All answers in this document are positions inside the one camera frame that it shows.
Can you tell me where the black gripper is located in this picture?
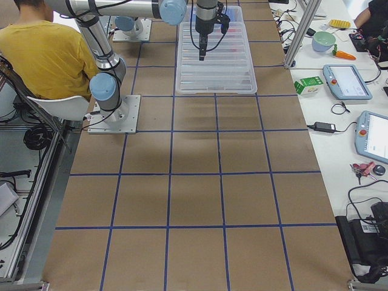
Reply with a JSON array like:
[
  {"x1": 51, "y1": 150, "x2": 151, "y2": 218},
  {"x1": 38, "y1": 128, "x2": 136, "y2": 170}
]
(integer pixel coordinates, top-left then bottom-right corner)
[{"x1": 199, "y1": 34, "x2": 208, "y2": 61}]

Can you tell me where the clear plastic box lid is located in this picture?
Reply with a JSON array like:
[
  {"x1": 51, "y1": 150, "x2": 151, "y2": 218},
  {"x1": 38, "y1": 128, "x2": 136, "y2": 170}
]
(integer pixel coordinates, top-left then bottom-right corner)
[{"x1": 175, "y1": 22, "x2": 257, "y2": 95}]

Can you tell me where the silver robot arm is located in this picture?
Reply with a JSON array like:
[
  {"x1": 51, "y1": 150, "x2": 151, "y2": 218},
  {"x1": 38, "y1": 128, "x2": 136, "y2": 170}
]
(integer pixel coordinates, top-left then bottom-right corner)
[
  {"x1": 115, "y1": 16, "x2": 144, "y2": 38},
  {"x1": 47, "y1": 1, "x2": 187, "y2": 122}
]

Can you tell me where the clear plastic storage box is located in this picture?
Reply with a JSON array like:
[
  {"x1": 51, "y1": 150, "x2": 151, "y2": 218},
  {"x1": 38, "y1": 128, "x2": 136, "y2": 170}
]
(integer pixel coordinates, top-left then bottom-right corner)
[{"x1": 176, "y1": 5, "x2": 258, "y2": 95}]

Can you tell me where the green white carton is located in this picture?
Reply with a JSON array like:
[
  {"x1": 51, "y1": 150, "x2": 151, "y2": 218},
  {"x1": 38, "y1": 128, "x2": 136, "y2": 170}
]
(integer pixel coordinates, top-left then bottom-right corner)
[{"x1": 294, "y1": 76, "x2": 324, "y2": 95}]

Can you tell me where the green and blue bowl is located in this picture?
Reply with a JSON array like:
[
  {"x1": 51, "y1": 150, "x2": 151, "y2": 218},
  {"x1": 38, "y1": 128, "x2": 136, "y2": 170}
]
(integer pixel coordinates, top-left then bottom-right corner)
[{"x1": 312, "y1": 31, "x2": 336, "y2": 52}]

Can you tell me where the black power adapter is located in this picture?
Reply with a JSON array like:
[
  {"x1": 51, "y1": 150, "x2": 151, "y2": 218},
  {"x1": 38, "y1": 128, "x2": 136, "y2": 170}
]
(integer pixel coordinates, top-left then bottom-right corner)
[{"x1": 307, "y1": 121, "x2": 336, "y2": 133}]

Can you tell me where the orange toy carrot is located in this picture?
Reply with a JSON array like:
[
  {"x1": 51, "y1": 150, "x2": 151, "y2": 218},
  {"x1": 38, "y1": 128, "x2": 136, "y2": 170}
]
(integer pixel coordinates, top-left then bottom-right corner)
[{"x1": 332, "y1": 44, "x2": 356, "y2": 61}]

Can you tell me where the white chair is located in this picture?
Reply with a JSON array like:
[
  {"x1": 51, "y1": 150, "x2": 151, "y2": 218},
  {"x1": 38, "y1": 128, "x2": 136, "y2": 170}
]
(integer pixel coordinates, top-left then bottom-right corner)
[{"x1": 0, "y1": 54, "x2": 92, "y2": 152}]

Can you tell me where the yellow corrugated toy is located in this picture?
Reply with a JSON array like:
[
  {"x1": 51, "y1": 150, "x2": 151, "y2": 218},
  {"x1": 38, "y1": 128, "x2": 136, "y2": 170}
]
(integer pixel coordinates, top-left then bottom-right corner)
[{"x1": 329, "y1": 19, "x2": 351, "y2": 29}]

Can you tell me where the far teach pendant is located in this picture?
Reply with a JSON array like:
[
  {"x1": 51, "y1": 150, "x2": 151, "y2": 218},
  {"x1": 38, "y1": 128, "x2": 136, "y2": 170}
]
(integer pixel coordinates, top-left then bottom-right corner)
[{"x1": 323, "y1": 64, "x2": 372, "y2": 101}]

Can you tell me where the teach pendant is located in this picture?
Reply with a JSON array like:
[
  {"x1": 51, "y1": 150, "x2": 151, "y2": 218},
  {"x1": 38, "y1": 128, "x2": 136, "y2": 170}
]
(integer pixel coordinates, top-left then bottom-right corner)
[
  {"x1": 323, "y1": 64, "x2": 372, "y2": 101},
  {"x1": 355, "y1": 111, "x2": 388, "y2": 164}
]

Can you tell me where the person in yellow shirt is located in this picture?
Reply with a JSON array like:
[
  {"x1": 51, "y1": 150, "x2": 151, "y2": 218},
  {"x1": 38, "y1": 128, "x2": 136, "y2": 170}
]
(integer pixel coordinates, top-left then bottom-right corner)
[{"x1": 1, "y1": 1, "x2": 98, "y2": 100}]

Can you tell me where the near teach pendant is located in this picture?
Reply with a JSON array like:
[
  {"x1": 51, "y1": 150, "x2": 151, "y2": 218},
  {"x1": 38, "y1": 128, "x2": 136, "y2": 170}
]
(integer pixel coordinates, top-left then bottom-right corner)
[{"x1": 355, "y1": 111, "x2": 388, "y2": 164}]

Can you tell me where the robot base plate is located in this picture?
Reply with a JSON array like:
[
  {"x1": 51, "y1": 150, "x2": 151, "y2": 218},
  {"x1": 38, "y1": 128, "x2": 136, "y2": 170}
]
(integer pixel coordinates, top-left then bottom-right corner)
[
  {"x1": 87, "y1": 95, "x2": 141, "y2": 134},
  {"x1": 113, "y1": 16, "x2": 152, "y2": 42}
]

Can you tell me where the aluminium frame post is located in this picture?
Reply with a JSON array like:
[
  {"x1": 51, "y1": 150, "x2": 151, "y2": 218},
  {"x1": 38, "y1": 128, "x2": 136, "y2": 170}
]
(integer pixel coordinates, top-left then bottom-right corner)
[{"x1": 284, "y1": 0, "x2": 321, "y2": 69}]

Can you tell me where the red keychain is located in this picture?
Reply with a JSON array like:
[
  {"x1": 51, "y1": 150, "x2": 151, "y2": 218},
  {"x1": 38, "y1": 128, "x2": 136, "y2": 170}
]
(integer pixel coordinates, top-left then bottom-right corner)
[{"x1": 350, "y1": 162, "x2": 375, "y2": 185}]

